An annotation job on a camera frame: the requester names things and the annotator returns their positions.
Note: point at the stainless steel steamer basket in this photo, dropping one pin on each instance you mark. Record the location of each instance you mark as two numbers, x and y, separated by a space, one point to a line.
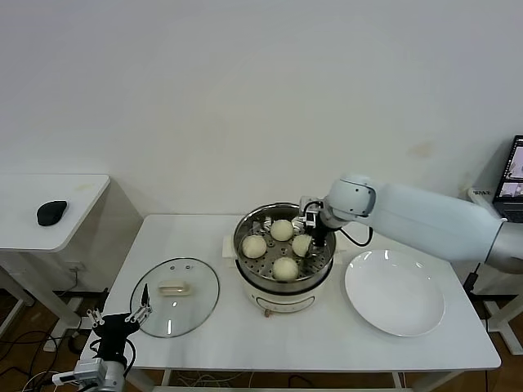
261 267

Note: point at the white round plate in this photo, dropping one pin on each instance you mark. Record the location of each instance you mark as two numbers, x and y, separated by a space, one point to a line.
394 294

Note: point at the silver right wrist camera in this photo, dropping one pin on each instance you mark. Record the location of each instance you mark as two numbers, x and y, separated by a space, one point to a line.
310 214

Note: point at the black power adapter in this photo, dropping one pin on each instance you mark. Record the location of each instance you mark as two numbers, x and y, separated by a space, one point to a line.
471 283

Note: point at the white power strip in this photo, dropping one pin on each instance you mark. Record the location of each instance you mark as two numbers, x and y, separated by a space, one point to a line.
50 345

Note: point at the white label with black text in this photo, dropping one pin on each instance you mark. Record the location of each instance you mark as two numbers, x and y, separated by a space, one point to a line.
481 192

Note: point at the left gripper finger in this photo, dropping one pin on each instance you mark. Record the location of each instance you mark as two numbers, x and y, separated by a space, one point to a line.
95 318
145 312

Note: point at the white steamed baozi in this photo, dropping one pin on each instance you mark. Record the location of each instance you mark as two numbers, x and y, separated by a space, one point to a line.
254 246
282 230
285 268
300 245

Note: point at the white side table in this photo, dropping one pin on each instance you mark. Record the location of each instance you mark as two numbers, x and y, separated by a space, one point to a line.
24 196

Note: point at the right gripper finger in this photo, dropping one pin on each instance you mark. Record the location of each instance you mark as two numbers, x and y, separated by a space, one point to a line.
310 249

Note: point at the cream electric cooker pot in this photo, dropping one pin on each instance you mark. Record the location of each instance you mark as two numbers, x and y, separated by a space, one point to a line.
286 302

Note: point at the white table leg frame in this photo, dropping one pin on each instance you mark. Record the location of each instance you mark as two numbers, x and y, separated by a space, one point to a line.
398 379

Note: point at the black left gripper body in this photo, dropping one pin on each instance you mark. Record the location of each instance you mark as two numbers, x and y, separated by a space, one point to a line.
118 326

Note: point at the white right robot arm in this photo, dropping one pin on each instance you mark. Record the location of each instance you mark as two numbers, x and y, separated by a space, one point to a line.
429 220

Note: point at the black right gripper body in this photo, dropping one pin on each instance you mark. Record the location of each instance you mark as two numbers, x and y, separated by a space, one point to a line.
320 236

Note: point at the black computer mouse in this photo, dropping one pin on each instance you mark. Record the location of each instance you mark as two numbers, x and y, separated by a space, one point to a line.
52 212

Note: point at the black laptop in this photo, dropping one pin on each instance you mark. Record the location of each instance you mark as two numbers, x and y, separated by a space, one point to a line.
510 179

